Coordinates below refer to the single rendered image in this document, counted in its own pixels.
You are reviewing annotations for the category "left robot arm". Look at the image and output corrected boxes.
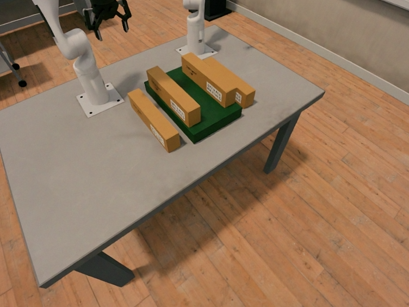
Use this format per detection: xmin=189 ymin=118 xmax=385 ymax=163
xmin=183 ymin=0 xmax=205 ymax=56

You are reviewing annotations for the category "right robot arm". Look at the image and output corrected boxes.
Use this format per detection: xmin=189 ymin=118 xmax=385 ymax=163
xmin=32 ymin=0 xmax=109 ymax=106

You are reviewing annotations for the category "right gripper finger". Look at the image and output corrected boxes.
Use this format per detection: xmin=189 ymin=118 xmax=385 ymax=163
xmin=82 ymin=8 xmax=106 ymax=41
xmin=109 ymin=0 xmax=132 ymax=33

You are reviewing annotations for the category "tan cardboard carton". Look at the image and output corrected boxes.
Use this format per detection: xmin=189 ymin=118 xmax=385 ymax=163
xmin=146 ymin=66 xmax=201 ymax=128
xmin=181 ymin=52 xmax=237 ymax=108
xmin=203 ymin=57 xmax=256 ymax=109
xmin=127 ymin=88 xmax=181 ymax=153

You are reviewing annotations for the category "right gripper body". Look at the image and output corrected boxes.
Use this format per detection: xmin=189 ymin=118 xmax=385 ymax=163
xmin=90 ymin=0 xmax=119 ymax=21

